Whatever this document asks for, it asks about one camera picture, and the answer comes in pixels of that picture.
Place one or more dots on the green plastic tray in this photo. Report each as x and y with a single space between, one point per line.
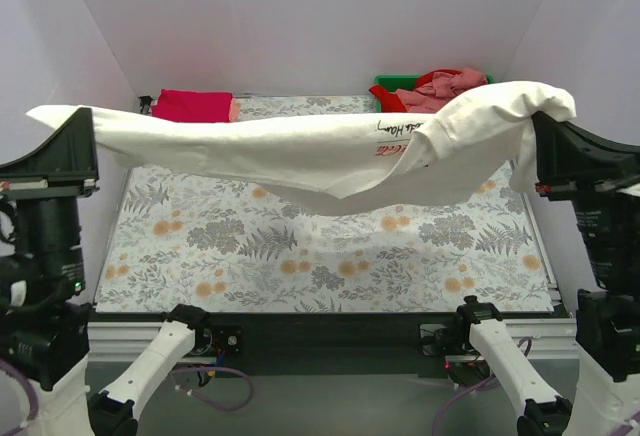
427 93

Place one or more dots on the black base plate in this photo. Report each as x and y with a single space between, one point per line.
308 344

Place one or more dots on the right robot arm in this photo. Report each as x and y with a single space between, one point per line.
607 334

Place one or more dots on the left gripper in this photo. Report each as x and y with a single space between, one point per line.
48 182

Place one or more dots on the crumpled pink t-shirt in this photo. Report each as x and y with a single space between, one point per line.
429 97

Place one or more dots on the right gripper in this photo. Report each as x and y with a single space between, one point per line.
587 184

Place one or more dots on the crumpled red t-shirt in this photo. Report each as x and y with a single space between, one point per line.
385 87

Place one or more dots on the folded peach t-shirt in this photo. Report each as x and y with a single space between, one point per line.
234 110

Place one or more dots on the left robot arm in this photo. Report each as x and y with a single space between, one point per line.
44 335

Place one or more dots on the aluminium frame rail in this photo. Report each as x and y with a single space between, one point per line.
553 339

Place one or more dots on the white printed t-shirt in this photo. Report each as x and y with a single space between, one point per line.
343 164

